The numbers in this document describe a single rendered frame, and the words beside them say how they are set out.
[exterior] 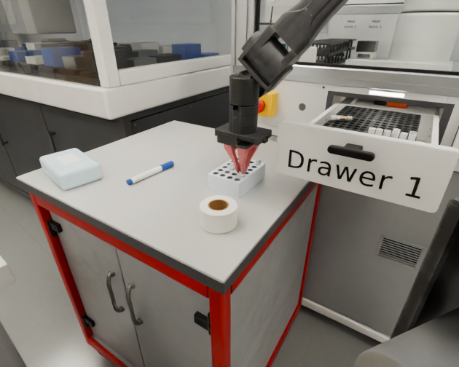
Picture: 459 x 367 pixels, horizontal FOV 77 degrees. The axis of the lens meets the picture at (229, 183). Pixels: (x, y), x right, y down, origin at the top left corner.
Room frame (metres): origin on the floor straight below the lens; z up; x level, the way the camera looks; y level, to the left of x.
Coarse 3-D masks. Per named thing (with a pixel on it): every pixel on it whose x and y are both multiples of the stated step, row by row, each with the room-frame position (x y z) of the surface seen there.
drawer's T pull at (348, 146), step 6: (348, 144) 0.47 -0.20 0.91; (354, 144) 0.47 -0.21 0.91; (330, 150) 0.46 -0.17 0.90; (336, 150) 0.45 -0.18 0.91; (342, 150) 0.45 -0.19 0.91; (348, 150) 0.44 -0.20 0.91; (354, 150) 0.44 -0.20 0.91; (360, 150) 0.44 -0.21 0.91; (348, 156) 0.44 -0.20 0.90; (354, 156) 0.44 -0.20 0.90; (360, 156) 0.43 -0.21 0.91; (366, 156) 0.43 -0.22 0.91; (372, 156) 0.42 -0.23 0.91
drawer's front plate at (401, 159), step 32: (288, 128) 0.54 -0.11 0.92; (320, 128) 0.51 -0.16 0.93; (288, 160) 0.54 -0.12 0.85; (320, 160) 0.50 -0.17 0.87; (352, 160) 0.47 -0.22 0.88; (384, 160) 0.45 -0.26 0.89; (416, 160) 0.42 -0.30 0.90; (448, 160) 0.40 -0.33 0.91; (384, 192) 0.44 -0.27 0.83; (416, 192) 0.41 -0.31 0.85
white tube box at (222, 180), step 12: (216, 168) 0.61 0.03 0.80; (228, 168) 0.61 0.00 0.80; (252, 168) 0.61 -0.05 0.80; (264, 168) 0.64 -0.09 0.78; (216, 180) 0.57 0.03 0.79; (228, 180) 0.55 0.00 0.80; (240, 180) 0.55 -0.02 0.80; (252, 180) 0.59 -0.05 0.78; (228, 192) 0.55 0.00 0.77; (240, 192) 0.54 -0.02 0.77
